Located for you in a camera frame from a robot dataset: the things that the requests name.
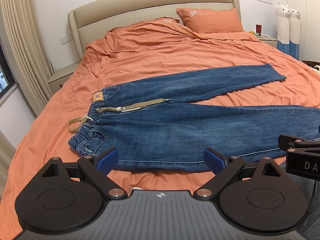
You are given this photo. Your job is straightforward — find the blue denim jeans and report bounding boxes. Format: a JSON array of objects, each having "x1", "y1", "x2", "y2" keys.
[{"x1": 68, "y1": 64, "x2": 319, "y2": 172}]

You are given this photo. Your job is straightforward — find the orange duvet cover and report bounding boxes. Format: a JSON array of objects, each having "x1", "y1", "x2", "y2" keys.
[{"x1": 1, "y1": 18, "x2": 319, "y2": 239}]

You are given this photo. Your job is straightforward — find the beige curtain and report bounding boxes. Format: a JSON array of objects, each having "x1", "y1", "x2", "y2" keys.
[{"x1": 1, "y1": 0, "x2": 53, "y2": 116}]

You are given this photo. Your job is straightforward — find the orange pillow left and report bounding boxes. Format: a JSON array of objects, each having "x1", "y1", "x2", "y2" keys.
[{"x1": 158, "y1": 17, "x2": 180, "y2": 24}]

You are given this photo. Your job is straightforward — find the dark red cup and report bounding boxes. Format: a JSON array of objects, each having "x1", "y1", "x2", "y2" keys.
[{"x1": 255, "y1": 24, "x2": 262, "y2": 35}]

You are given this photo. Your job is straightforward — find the white alpaca plush right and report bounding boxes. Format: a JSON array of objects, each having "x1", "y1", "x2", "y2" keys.
[{"x1": 287, "y1": 5, "x2": 301, "y2": 60}]

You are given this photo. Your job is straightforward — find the orange pillow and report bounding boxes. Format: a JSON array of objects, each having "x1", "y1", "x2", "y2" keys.
[
  {"x1": 176, "y1": 8, "x2": 244, "y2": 34},
  {"x1": 158, "y1": 17, "x2": 180, "y2": 24}
]

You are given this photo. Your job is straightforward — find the beige left nightstand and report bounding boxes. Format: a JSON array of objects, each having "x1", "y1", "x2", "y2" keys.
[{"x1": 48, "y1": 62, "x2": 79, "y2": 94}]

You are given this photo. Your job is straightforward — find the white alpaca plush left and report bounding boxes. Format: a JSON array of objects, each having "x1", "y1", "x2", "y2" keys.
[{"x1": 274, "y1": 2, "x2": 291, "y2": 54}]

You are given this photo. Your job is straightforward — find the beige right nightstand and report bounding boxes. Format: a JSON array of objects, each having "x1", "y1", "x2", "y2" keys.
[{"x1": 258, "y1": 34, "x2": 278, "y2": 48}]

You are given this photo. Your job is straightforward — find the beige nightstand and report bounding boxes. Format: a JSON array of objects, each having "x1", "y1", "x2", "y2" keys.
[
  {"x1": 258, "y1": 34, "x2": 278, "y2": 48},
  {"x1": 48, "y1": 62, "x2": 79, "y2": 94}
]

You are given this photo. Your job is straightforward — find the olive green belt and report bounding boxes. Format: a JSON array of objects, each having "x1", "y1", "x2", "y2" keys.
[{"x1": 67, "y1": 98, "x2": 168, "y2": 134}]

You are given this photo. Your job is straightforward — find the dark framed window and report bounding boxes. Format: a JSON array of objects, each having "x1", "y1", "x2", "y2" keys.
[{"x1": 0, "y1": 47, "x2": 16, "y2": 98}]

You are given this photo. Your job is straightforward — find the orange pillow right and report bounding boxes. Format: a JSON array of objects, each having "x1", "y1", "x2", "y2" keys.
[{"x1": 176, "y1": 8, "x2": 244, "y2": 34}]

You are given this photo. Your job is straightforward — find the white alpaca plush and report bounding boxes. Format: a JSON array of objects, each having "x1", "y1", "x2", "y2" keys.
[
  {"x1": 287, "y1": 5, "x2": 301, "y2": 60},
  {"x1": 274, "y1": 2, "x2": 291, "y2": 54}
]

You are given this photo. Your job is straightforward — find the beige upholstered headboard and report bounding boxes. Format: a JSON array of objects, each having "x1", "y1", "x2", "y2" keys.
[{"x1": 68, "y1": 0, "x2": 241, "y2": 58}]

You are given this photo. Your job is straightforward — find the white wall socket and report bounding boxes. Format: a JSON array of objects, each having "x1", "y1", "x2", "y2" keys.
[{"x1": 60, "y1": 35, "x2": 69, "y2": 44}]

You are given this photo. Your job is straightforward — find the white wardrobe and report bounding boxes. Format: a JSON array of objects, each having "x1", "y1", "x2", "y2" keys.
[{"x1": 287, "y1": 0, "x2": 319, "y2": 62}]

